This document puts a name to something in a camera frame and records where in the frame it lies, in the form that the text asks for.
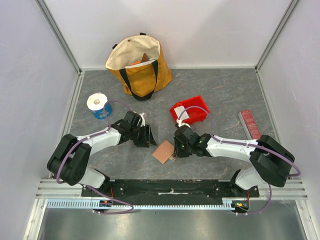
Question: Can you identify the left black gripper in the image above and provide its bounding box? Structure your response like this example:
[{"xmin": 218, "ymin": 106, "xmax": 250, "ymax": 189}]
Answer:
[{"xmin": 129, "ymin": 123, "xmax": 157, "ymax": 148}]

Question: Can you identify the tan leather card holder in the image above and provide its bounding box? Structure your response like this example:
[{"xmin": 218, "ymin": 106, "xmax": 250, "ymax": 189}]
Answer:
[{"xmin": 152, "ymin": 140, "xmax": 175, "ymax": 164}]

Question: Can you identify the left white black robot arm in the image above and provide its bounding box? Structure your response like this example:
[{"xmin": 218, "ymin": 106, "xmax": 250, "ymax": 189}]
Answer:
[{"xmin": 47, "ymin": 110, "xmax": 157, "ymax": 197}]

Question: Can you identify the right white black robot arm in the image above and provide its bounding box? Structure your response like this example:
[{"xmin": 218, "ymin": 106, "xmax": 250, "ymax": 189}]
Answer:
[{"xmin": 173, "ymin": 125, "xmax": 295, "ymax": 197}]

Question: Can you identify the white card stack in bin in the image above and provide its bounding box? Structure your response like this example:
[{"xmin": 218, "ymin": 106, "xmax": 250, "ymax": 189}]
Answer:
[{"xmin": 174, "ymin": 105, "xmax": 189, "ymax": 121}]

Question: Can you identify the red plastic bin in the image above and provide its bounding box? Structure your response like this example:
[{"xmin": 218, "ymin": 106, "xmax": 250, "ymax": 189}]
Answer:
[{"xmin": 169, "ymin": 95, "xmax": 210, "ymax": 125}]

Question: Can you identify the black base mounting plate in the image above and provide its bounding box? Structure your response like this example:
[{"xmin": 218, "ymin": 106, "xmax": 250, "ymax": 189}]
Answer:
[{"xmin": 98, "ymin": 179, "xmax": 260, "ymax": 206}]

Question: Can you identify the yellow canvas tote bag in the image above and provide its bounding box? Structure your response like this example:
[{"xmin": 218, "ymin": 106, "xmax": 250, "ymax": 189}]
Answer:
[{"xmin": 105, "ymin": 32, "xmax": 173, "ymax": 101}]

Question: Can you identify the orange item inside bag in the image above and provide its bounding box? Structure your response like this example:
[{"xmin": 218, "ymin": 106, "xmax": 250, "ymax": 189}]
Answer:
[{"xmin": 130, "ymin": 60, "xmax": 141, "ymax": 66}]

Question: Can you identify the red rectangular box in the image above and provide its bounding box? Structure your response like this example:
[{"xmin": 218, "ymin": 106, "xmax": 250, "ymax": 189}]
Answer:
[{"xmin": 238, "ymin": 110, "xmax": 261, "ymax": 140}]

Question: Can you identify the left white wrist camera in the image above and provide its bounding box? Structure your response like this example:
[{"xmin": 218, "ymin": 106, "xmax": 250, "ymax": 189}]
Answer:
[{"xmin": 139, "ymin": 112, "xmax": 146, "ymax": 127}]

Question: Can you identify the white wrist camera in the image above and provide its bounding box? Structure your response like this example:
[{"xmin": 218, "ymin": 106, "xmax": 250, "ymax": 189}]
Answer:
[
  {"xmin": 139, "ymin": 112, "xmax": 146, "ymax": 127},
  {"xmin": 176, "ymin": 119, "xmax": 191, "ymax": 128}
]

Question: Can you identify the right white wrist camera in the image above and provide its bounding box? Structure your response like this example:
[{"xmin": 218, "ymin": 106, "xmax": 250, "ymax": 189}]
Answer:
[{"xmin": 176, "ymin": 119, "xmax": 191, "ymax": 128}]

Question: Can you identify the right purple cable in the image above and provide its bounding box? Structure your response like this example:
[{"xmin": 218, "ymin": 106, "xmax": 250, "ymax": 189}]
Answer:
[{"xmin": 176, "ymin": 105, "xmax": 302, "ymax": 216}]

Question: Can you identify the purple cable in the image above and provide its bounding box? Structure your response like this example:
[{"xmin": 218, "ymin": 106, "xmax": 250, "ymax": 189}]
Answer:
[
  {"xmin": 176, "ymin": 105, "xmax": 302, "ymax": 216},
  {"xmin": 56, "ymin": 99, "xmax": 136, "ymax": 215}
]

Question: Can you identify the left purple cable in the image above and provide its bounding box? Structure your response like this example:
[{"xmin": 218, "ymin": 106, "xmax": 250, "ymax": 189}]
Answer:
[{"xmin": 56, "ymin": 99, "xmax": 136, "ymax": 215}]

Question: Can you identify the slotted cable duct rail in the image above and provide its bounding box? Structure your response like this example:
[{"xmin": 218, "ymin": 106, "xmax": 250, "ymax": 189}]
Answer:
[{"xmin": 46, "ymin": 198, "xmax": 237, "ymax": 210}]

